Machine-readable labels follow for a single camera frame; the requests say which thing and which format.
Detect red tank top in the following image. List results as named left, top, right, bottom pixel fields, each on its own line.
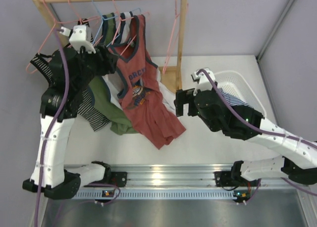
left=109, top=14, right=186, bottom=149

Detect pink hanger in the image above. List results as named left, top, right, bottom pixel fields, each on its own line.
left=106, top=0, right=146, bottom=62
left=60, top=0, right=100, bottom=77
left=162, top=0, right=188, bottom=74
left=25, top=0, right=100, bottom=74

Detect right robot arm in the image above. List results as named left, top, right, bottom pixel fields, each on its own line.
left=174, top=89, right=317, bottom=186

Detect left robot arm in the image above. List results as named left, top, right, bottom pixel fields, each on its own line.
left=22, top=45, right=117, bottom=200

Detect green tank top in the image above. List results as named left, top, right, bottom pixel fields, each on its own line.
left=86, top=13, right=138, bottom=136

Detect black white striped tank top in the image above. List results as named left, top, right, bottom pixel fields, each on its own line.
left=31, top=43, right=107, bottom=132

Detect blue striped garment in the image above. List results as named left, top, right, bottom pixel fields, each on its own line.
left=219, top=88, right=251, bottom=107

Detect white plastic laundry basket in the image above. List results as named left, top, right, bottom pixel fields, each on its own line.
left=214, top=71, right=266, bottom=116

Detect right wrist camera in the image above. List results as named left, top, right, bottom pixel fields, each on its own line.
left=191, top=67, right=215, bottom=96

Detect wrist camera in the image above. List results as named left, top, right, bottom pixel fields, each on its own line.
left=57, top=25, right=96, bottom=54
left=191, top=67, right=215, bottom=96

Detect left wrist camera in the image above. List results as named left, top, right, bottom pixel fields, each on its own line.
left=57, top=25, right=96, bottom=54

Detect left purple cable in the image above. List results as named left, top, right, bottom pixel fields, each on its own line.
left=33, top=27, right=121, bottom=227

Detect purple cable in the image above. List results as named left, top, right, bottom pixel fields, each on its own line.
left=199, top=68, right=317, bottom=205
left=33, top=27, right=121, bottom=227

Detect blue wire hanger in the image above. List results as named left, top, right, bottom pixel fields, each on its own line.
left=91, top=0, right=141, bottom=45

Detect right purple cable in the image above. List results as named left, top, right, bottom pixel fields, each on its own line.
left=199, top=68, right=317, bottom=205

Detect aluminium mounting rail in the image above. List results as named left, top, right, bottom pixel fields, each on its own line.
left=61, top=164, right=309, bottom=188

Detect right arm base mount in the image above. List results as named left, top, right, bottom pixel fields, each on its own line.
left=214, top=161, right=259, bottom=190

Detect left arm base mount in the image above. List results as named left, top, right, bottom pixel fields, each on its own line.
left=78, top=161, right=127, bottom=187

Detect slotted cable duct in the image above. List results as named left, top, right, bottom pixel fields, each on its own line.
left=73, top=188, right=250, bottom=200

